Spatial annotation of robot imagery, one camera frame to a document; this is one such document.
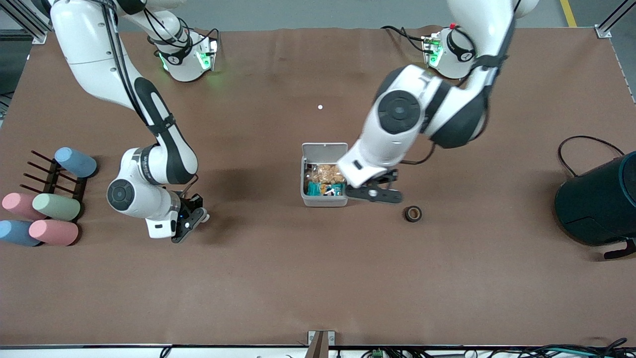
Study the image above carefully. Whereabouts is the white lidded trash bin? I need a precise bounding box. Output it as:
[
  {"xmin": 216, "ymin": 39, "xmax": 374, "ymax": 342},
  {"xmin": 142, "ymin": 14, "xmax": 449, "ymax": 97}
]
[{"xmin": 301, "ymin": 143, "xmax": 349, "ymax": 207}]

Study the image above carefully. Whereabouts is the brown snack bag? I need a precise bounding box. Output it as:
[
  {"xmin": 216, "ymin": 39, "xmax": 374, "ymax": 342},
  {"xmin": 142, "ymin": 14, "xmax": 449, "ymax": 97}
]
[{"xmin": 306, "ymin": 164, "xmax": 346, "ymax": 185}]

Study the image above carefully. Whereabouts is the green plastic cup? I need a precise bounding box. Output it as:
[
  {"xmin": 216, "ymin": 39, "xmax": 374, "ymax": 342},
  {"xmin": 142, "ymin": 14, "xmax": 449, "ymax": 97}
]
[{"xmin": 32, "ymin": 193, "xmax": 81, "ymax": 222}]

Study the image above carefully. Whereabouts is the blue plastic cup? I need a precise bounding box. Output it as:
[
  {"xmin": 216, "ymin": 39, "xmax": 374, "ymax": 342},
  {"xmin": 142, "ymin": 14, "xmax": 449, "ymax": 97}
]
[
  {"xmin": 0, "ymin": 220, "xmax": 43, "ymax": 248},
  {"xmin": 54, "ymin": 147, "xmax": 98, "ymax": 179}
]

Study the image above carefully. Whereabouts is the pink plastic cup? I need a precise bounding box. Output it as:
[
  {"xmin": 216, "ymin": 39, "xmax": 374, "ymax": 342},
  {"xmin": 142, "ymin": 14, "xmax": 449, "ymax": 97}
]
[
  {"xmin": 1, "ymin": 192, "xmax": 48, "ymax": 221},
  {"xmin": 28, "ymin": 219, "xmax": 80, "ymax": 247}
]

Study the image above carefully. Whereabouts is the dark wooden cup rack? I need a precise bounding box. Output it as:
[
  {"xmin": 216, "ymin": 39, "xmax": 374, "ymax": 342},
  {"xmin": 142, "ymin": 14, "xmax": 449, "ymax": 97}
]
[{"xmin": 19, "ymin": 150, "xmax": 89, "ymax": 219}]

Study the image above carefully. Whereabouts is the dark cylindrical device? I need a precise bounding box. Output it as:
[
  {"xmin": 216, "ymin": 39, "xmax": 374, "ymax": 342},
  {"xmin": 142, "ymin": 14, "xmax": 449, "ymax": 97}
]
[{"xmin": 555, "ymin": 151, "xmax": 636, "ymax": 247}]

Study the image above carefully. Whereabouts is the black device stand foot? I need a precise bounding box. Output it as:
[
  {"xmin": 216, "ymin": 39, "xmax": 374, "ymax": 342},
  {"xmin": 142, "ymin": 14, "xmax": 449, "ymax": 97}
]
[{"xmin": 604, "ymin": 239, "xmax": 636, "ymax": 260}]

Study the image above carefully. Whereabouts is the black left base cable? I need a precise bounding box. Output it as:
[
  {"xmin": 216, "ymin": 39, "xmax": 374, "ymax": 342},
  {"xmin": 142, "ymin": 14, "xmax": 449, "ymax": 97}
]
[{"xmin": 382, "ymin": 25, "xmax": 428, "ymax": 53}]

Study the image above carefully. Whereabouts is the metal table edge bracket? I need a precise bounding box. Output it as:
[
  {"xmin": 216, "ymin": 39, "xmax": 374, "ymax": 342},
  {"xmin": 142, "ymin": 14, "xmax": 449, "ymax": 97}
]
[{"xmin": 307, "ymin": 330, "xmax": 336, "ymax": 358}]

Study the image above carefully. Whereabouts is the black looped device cable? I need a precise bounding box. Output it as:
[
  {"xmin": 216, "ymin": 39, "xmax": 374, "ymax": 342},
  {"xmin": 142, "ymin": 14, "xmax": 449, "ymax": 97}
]
[{"xmin": 557, "ymin": 135, "xmax": 626, "ymax": 178}]

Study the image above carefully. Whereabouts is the black cable bundle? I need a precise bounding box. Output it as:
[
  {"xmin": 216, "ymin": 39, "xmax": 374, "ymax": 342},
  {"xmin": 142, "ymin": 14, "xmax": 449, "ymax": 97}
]
[{"xmin": 462, "ymin": 338, "xmax": 636, "ymax": 358}]

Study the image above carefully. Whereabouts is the aluminium frame profile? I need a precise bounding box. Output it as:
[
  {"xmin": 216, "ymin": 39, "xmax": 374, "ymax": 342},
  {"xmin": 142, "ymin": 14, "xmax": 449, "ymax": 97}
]
[
  {"xmin": 595, "ymin": 0, "xmax": 636, "ymax": 39},
  {"xmin": 0, "ymin": 0, "xmax": 50, "ymax": 45}
]

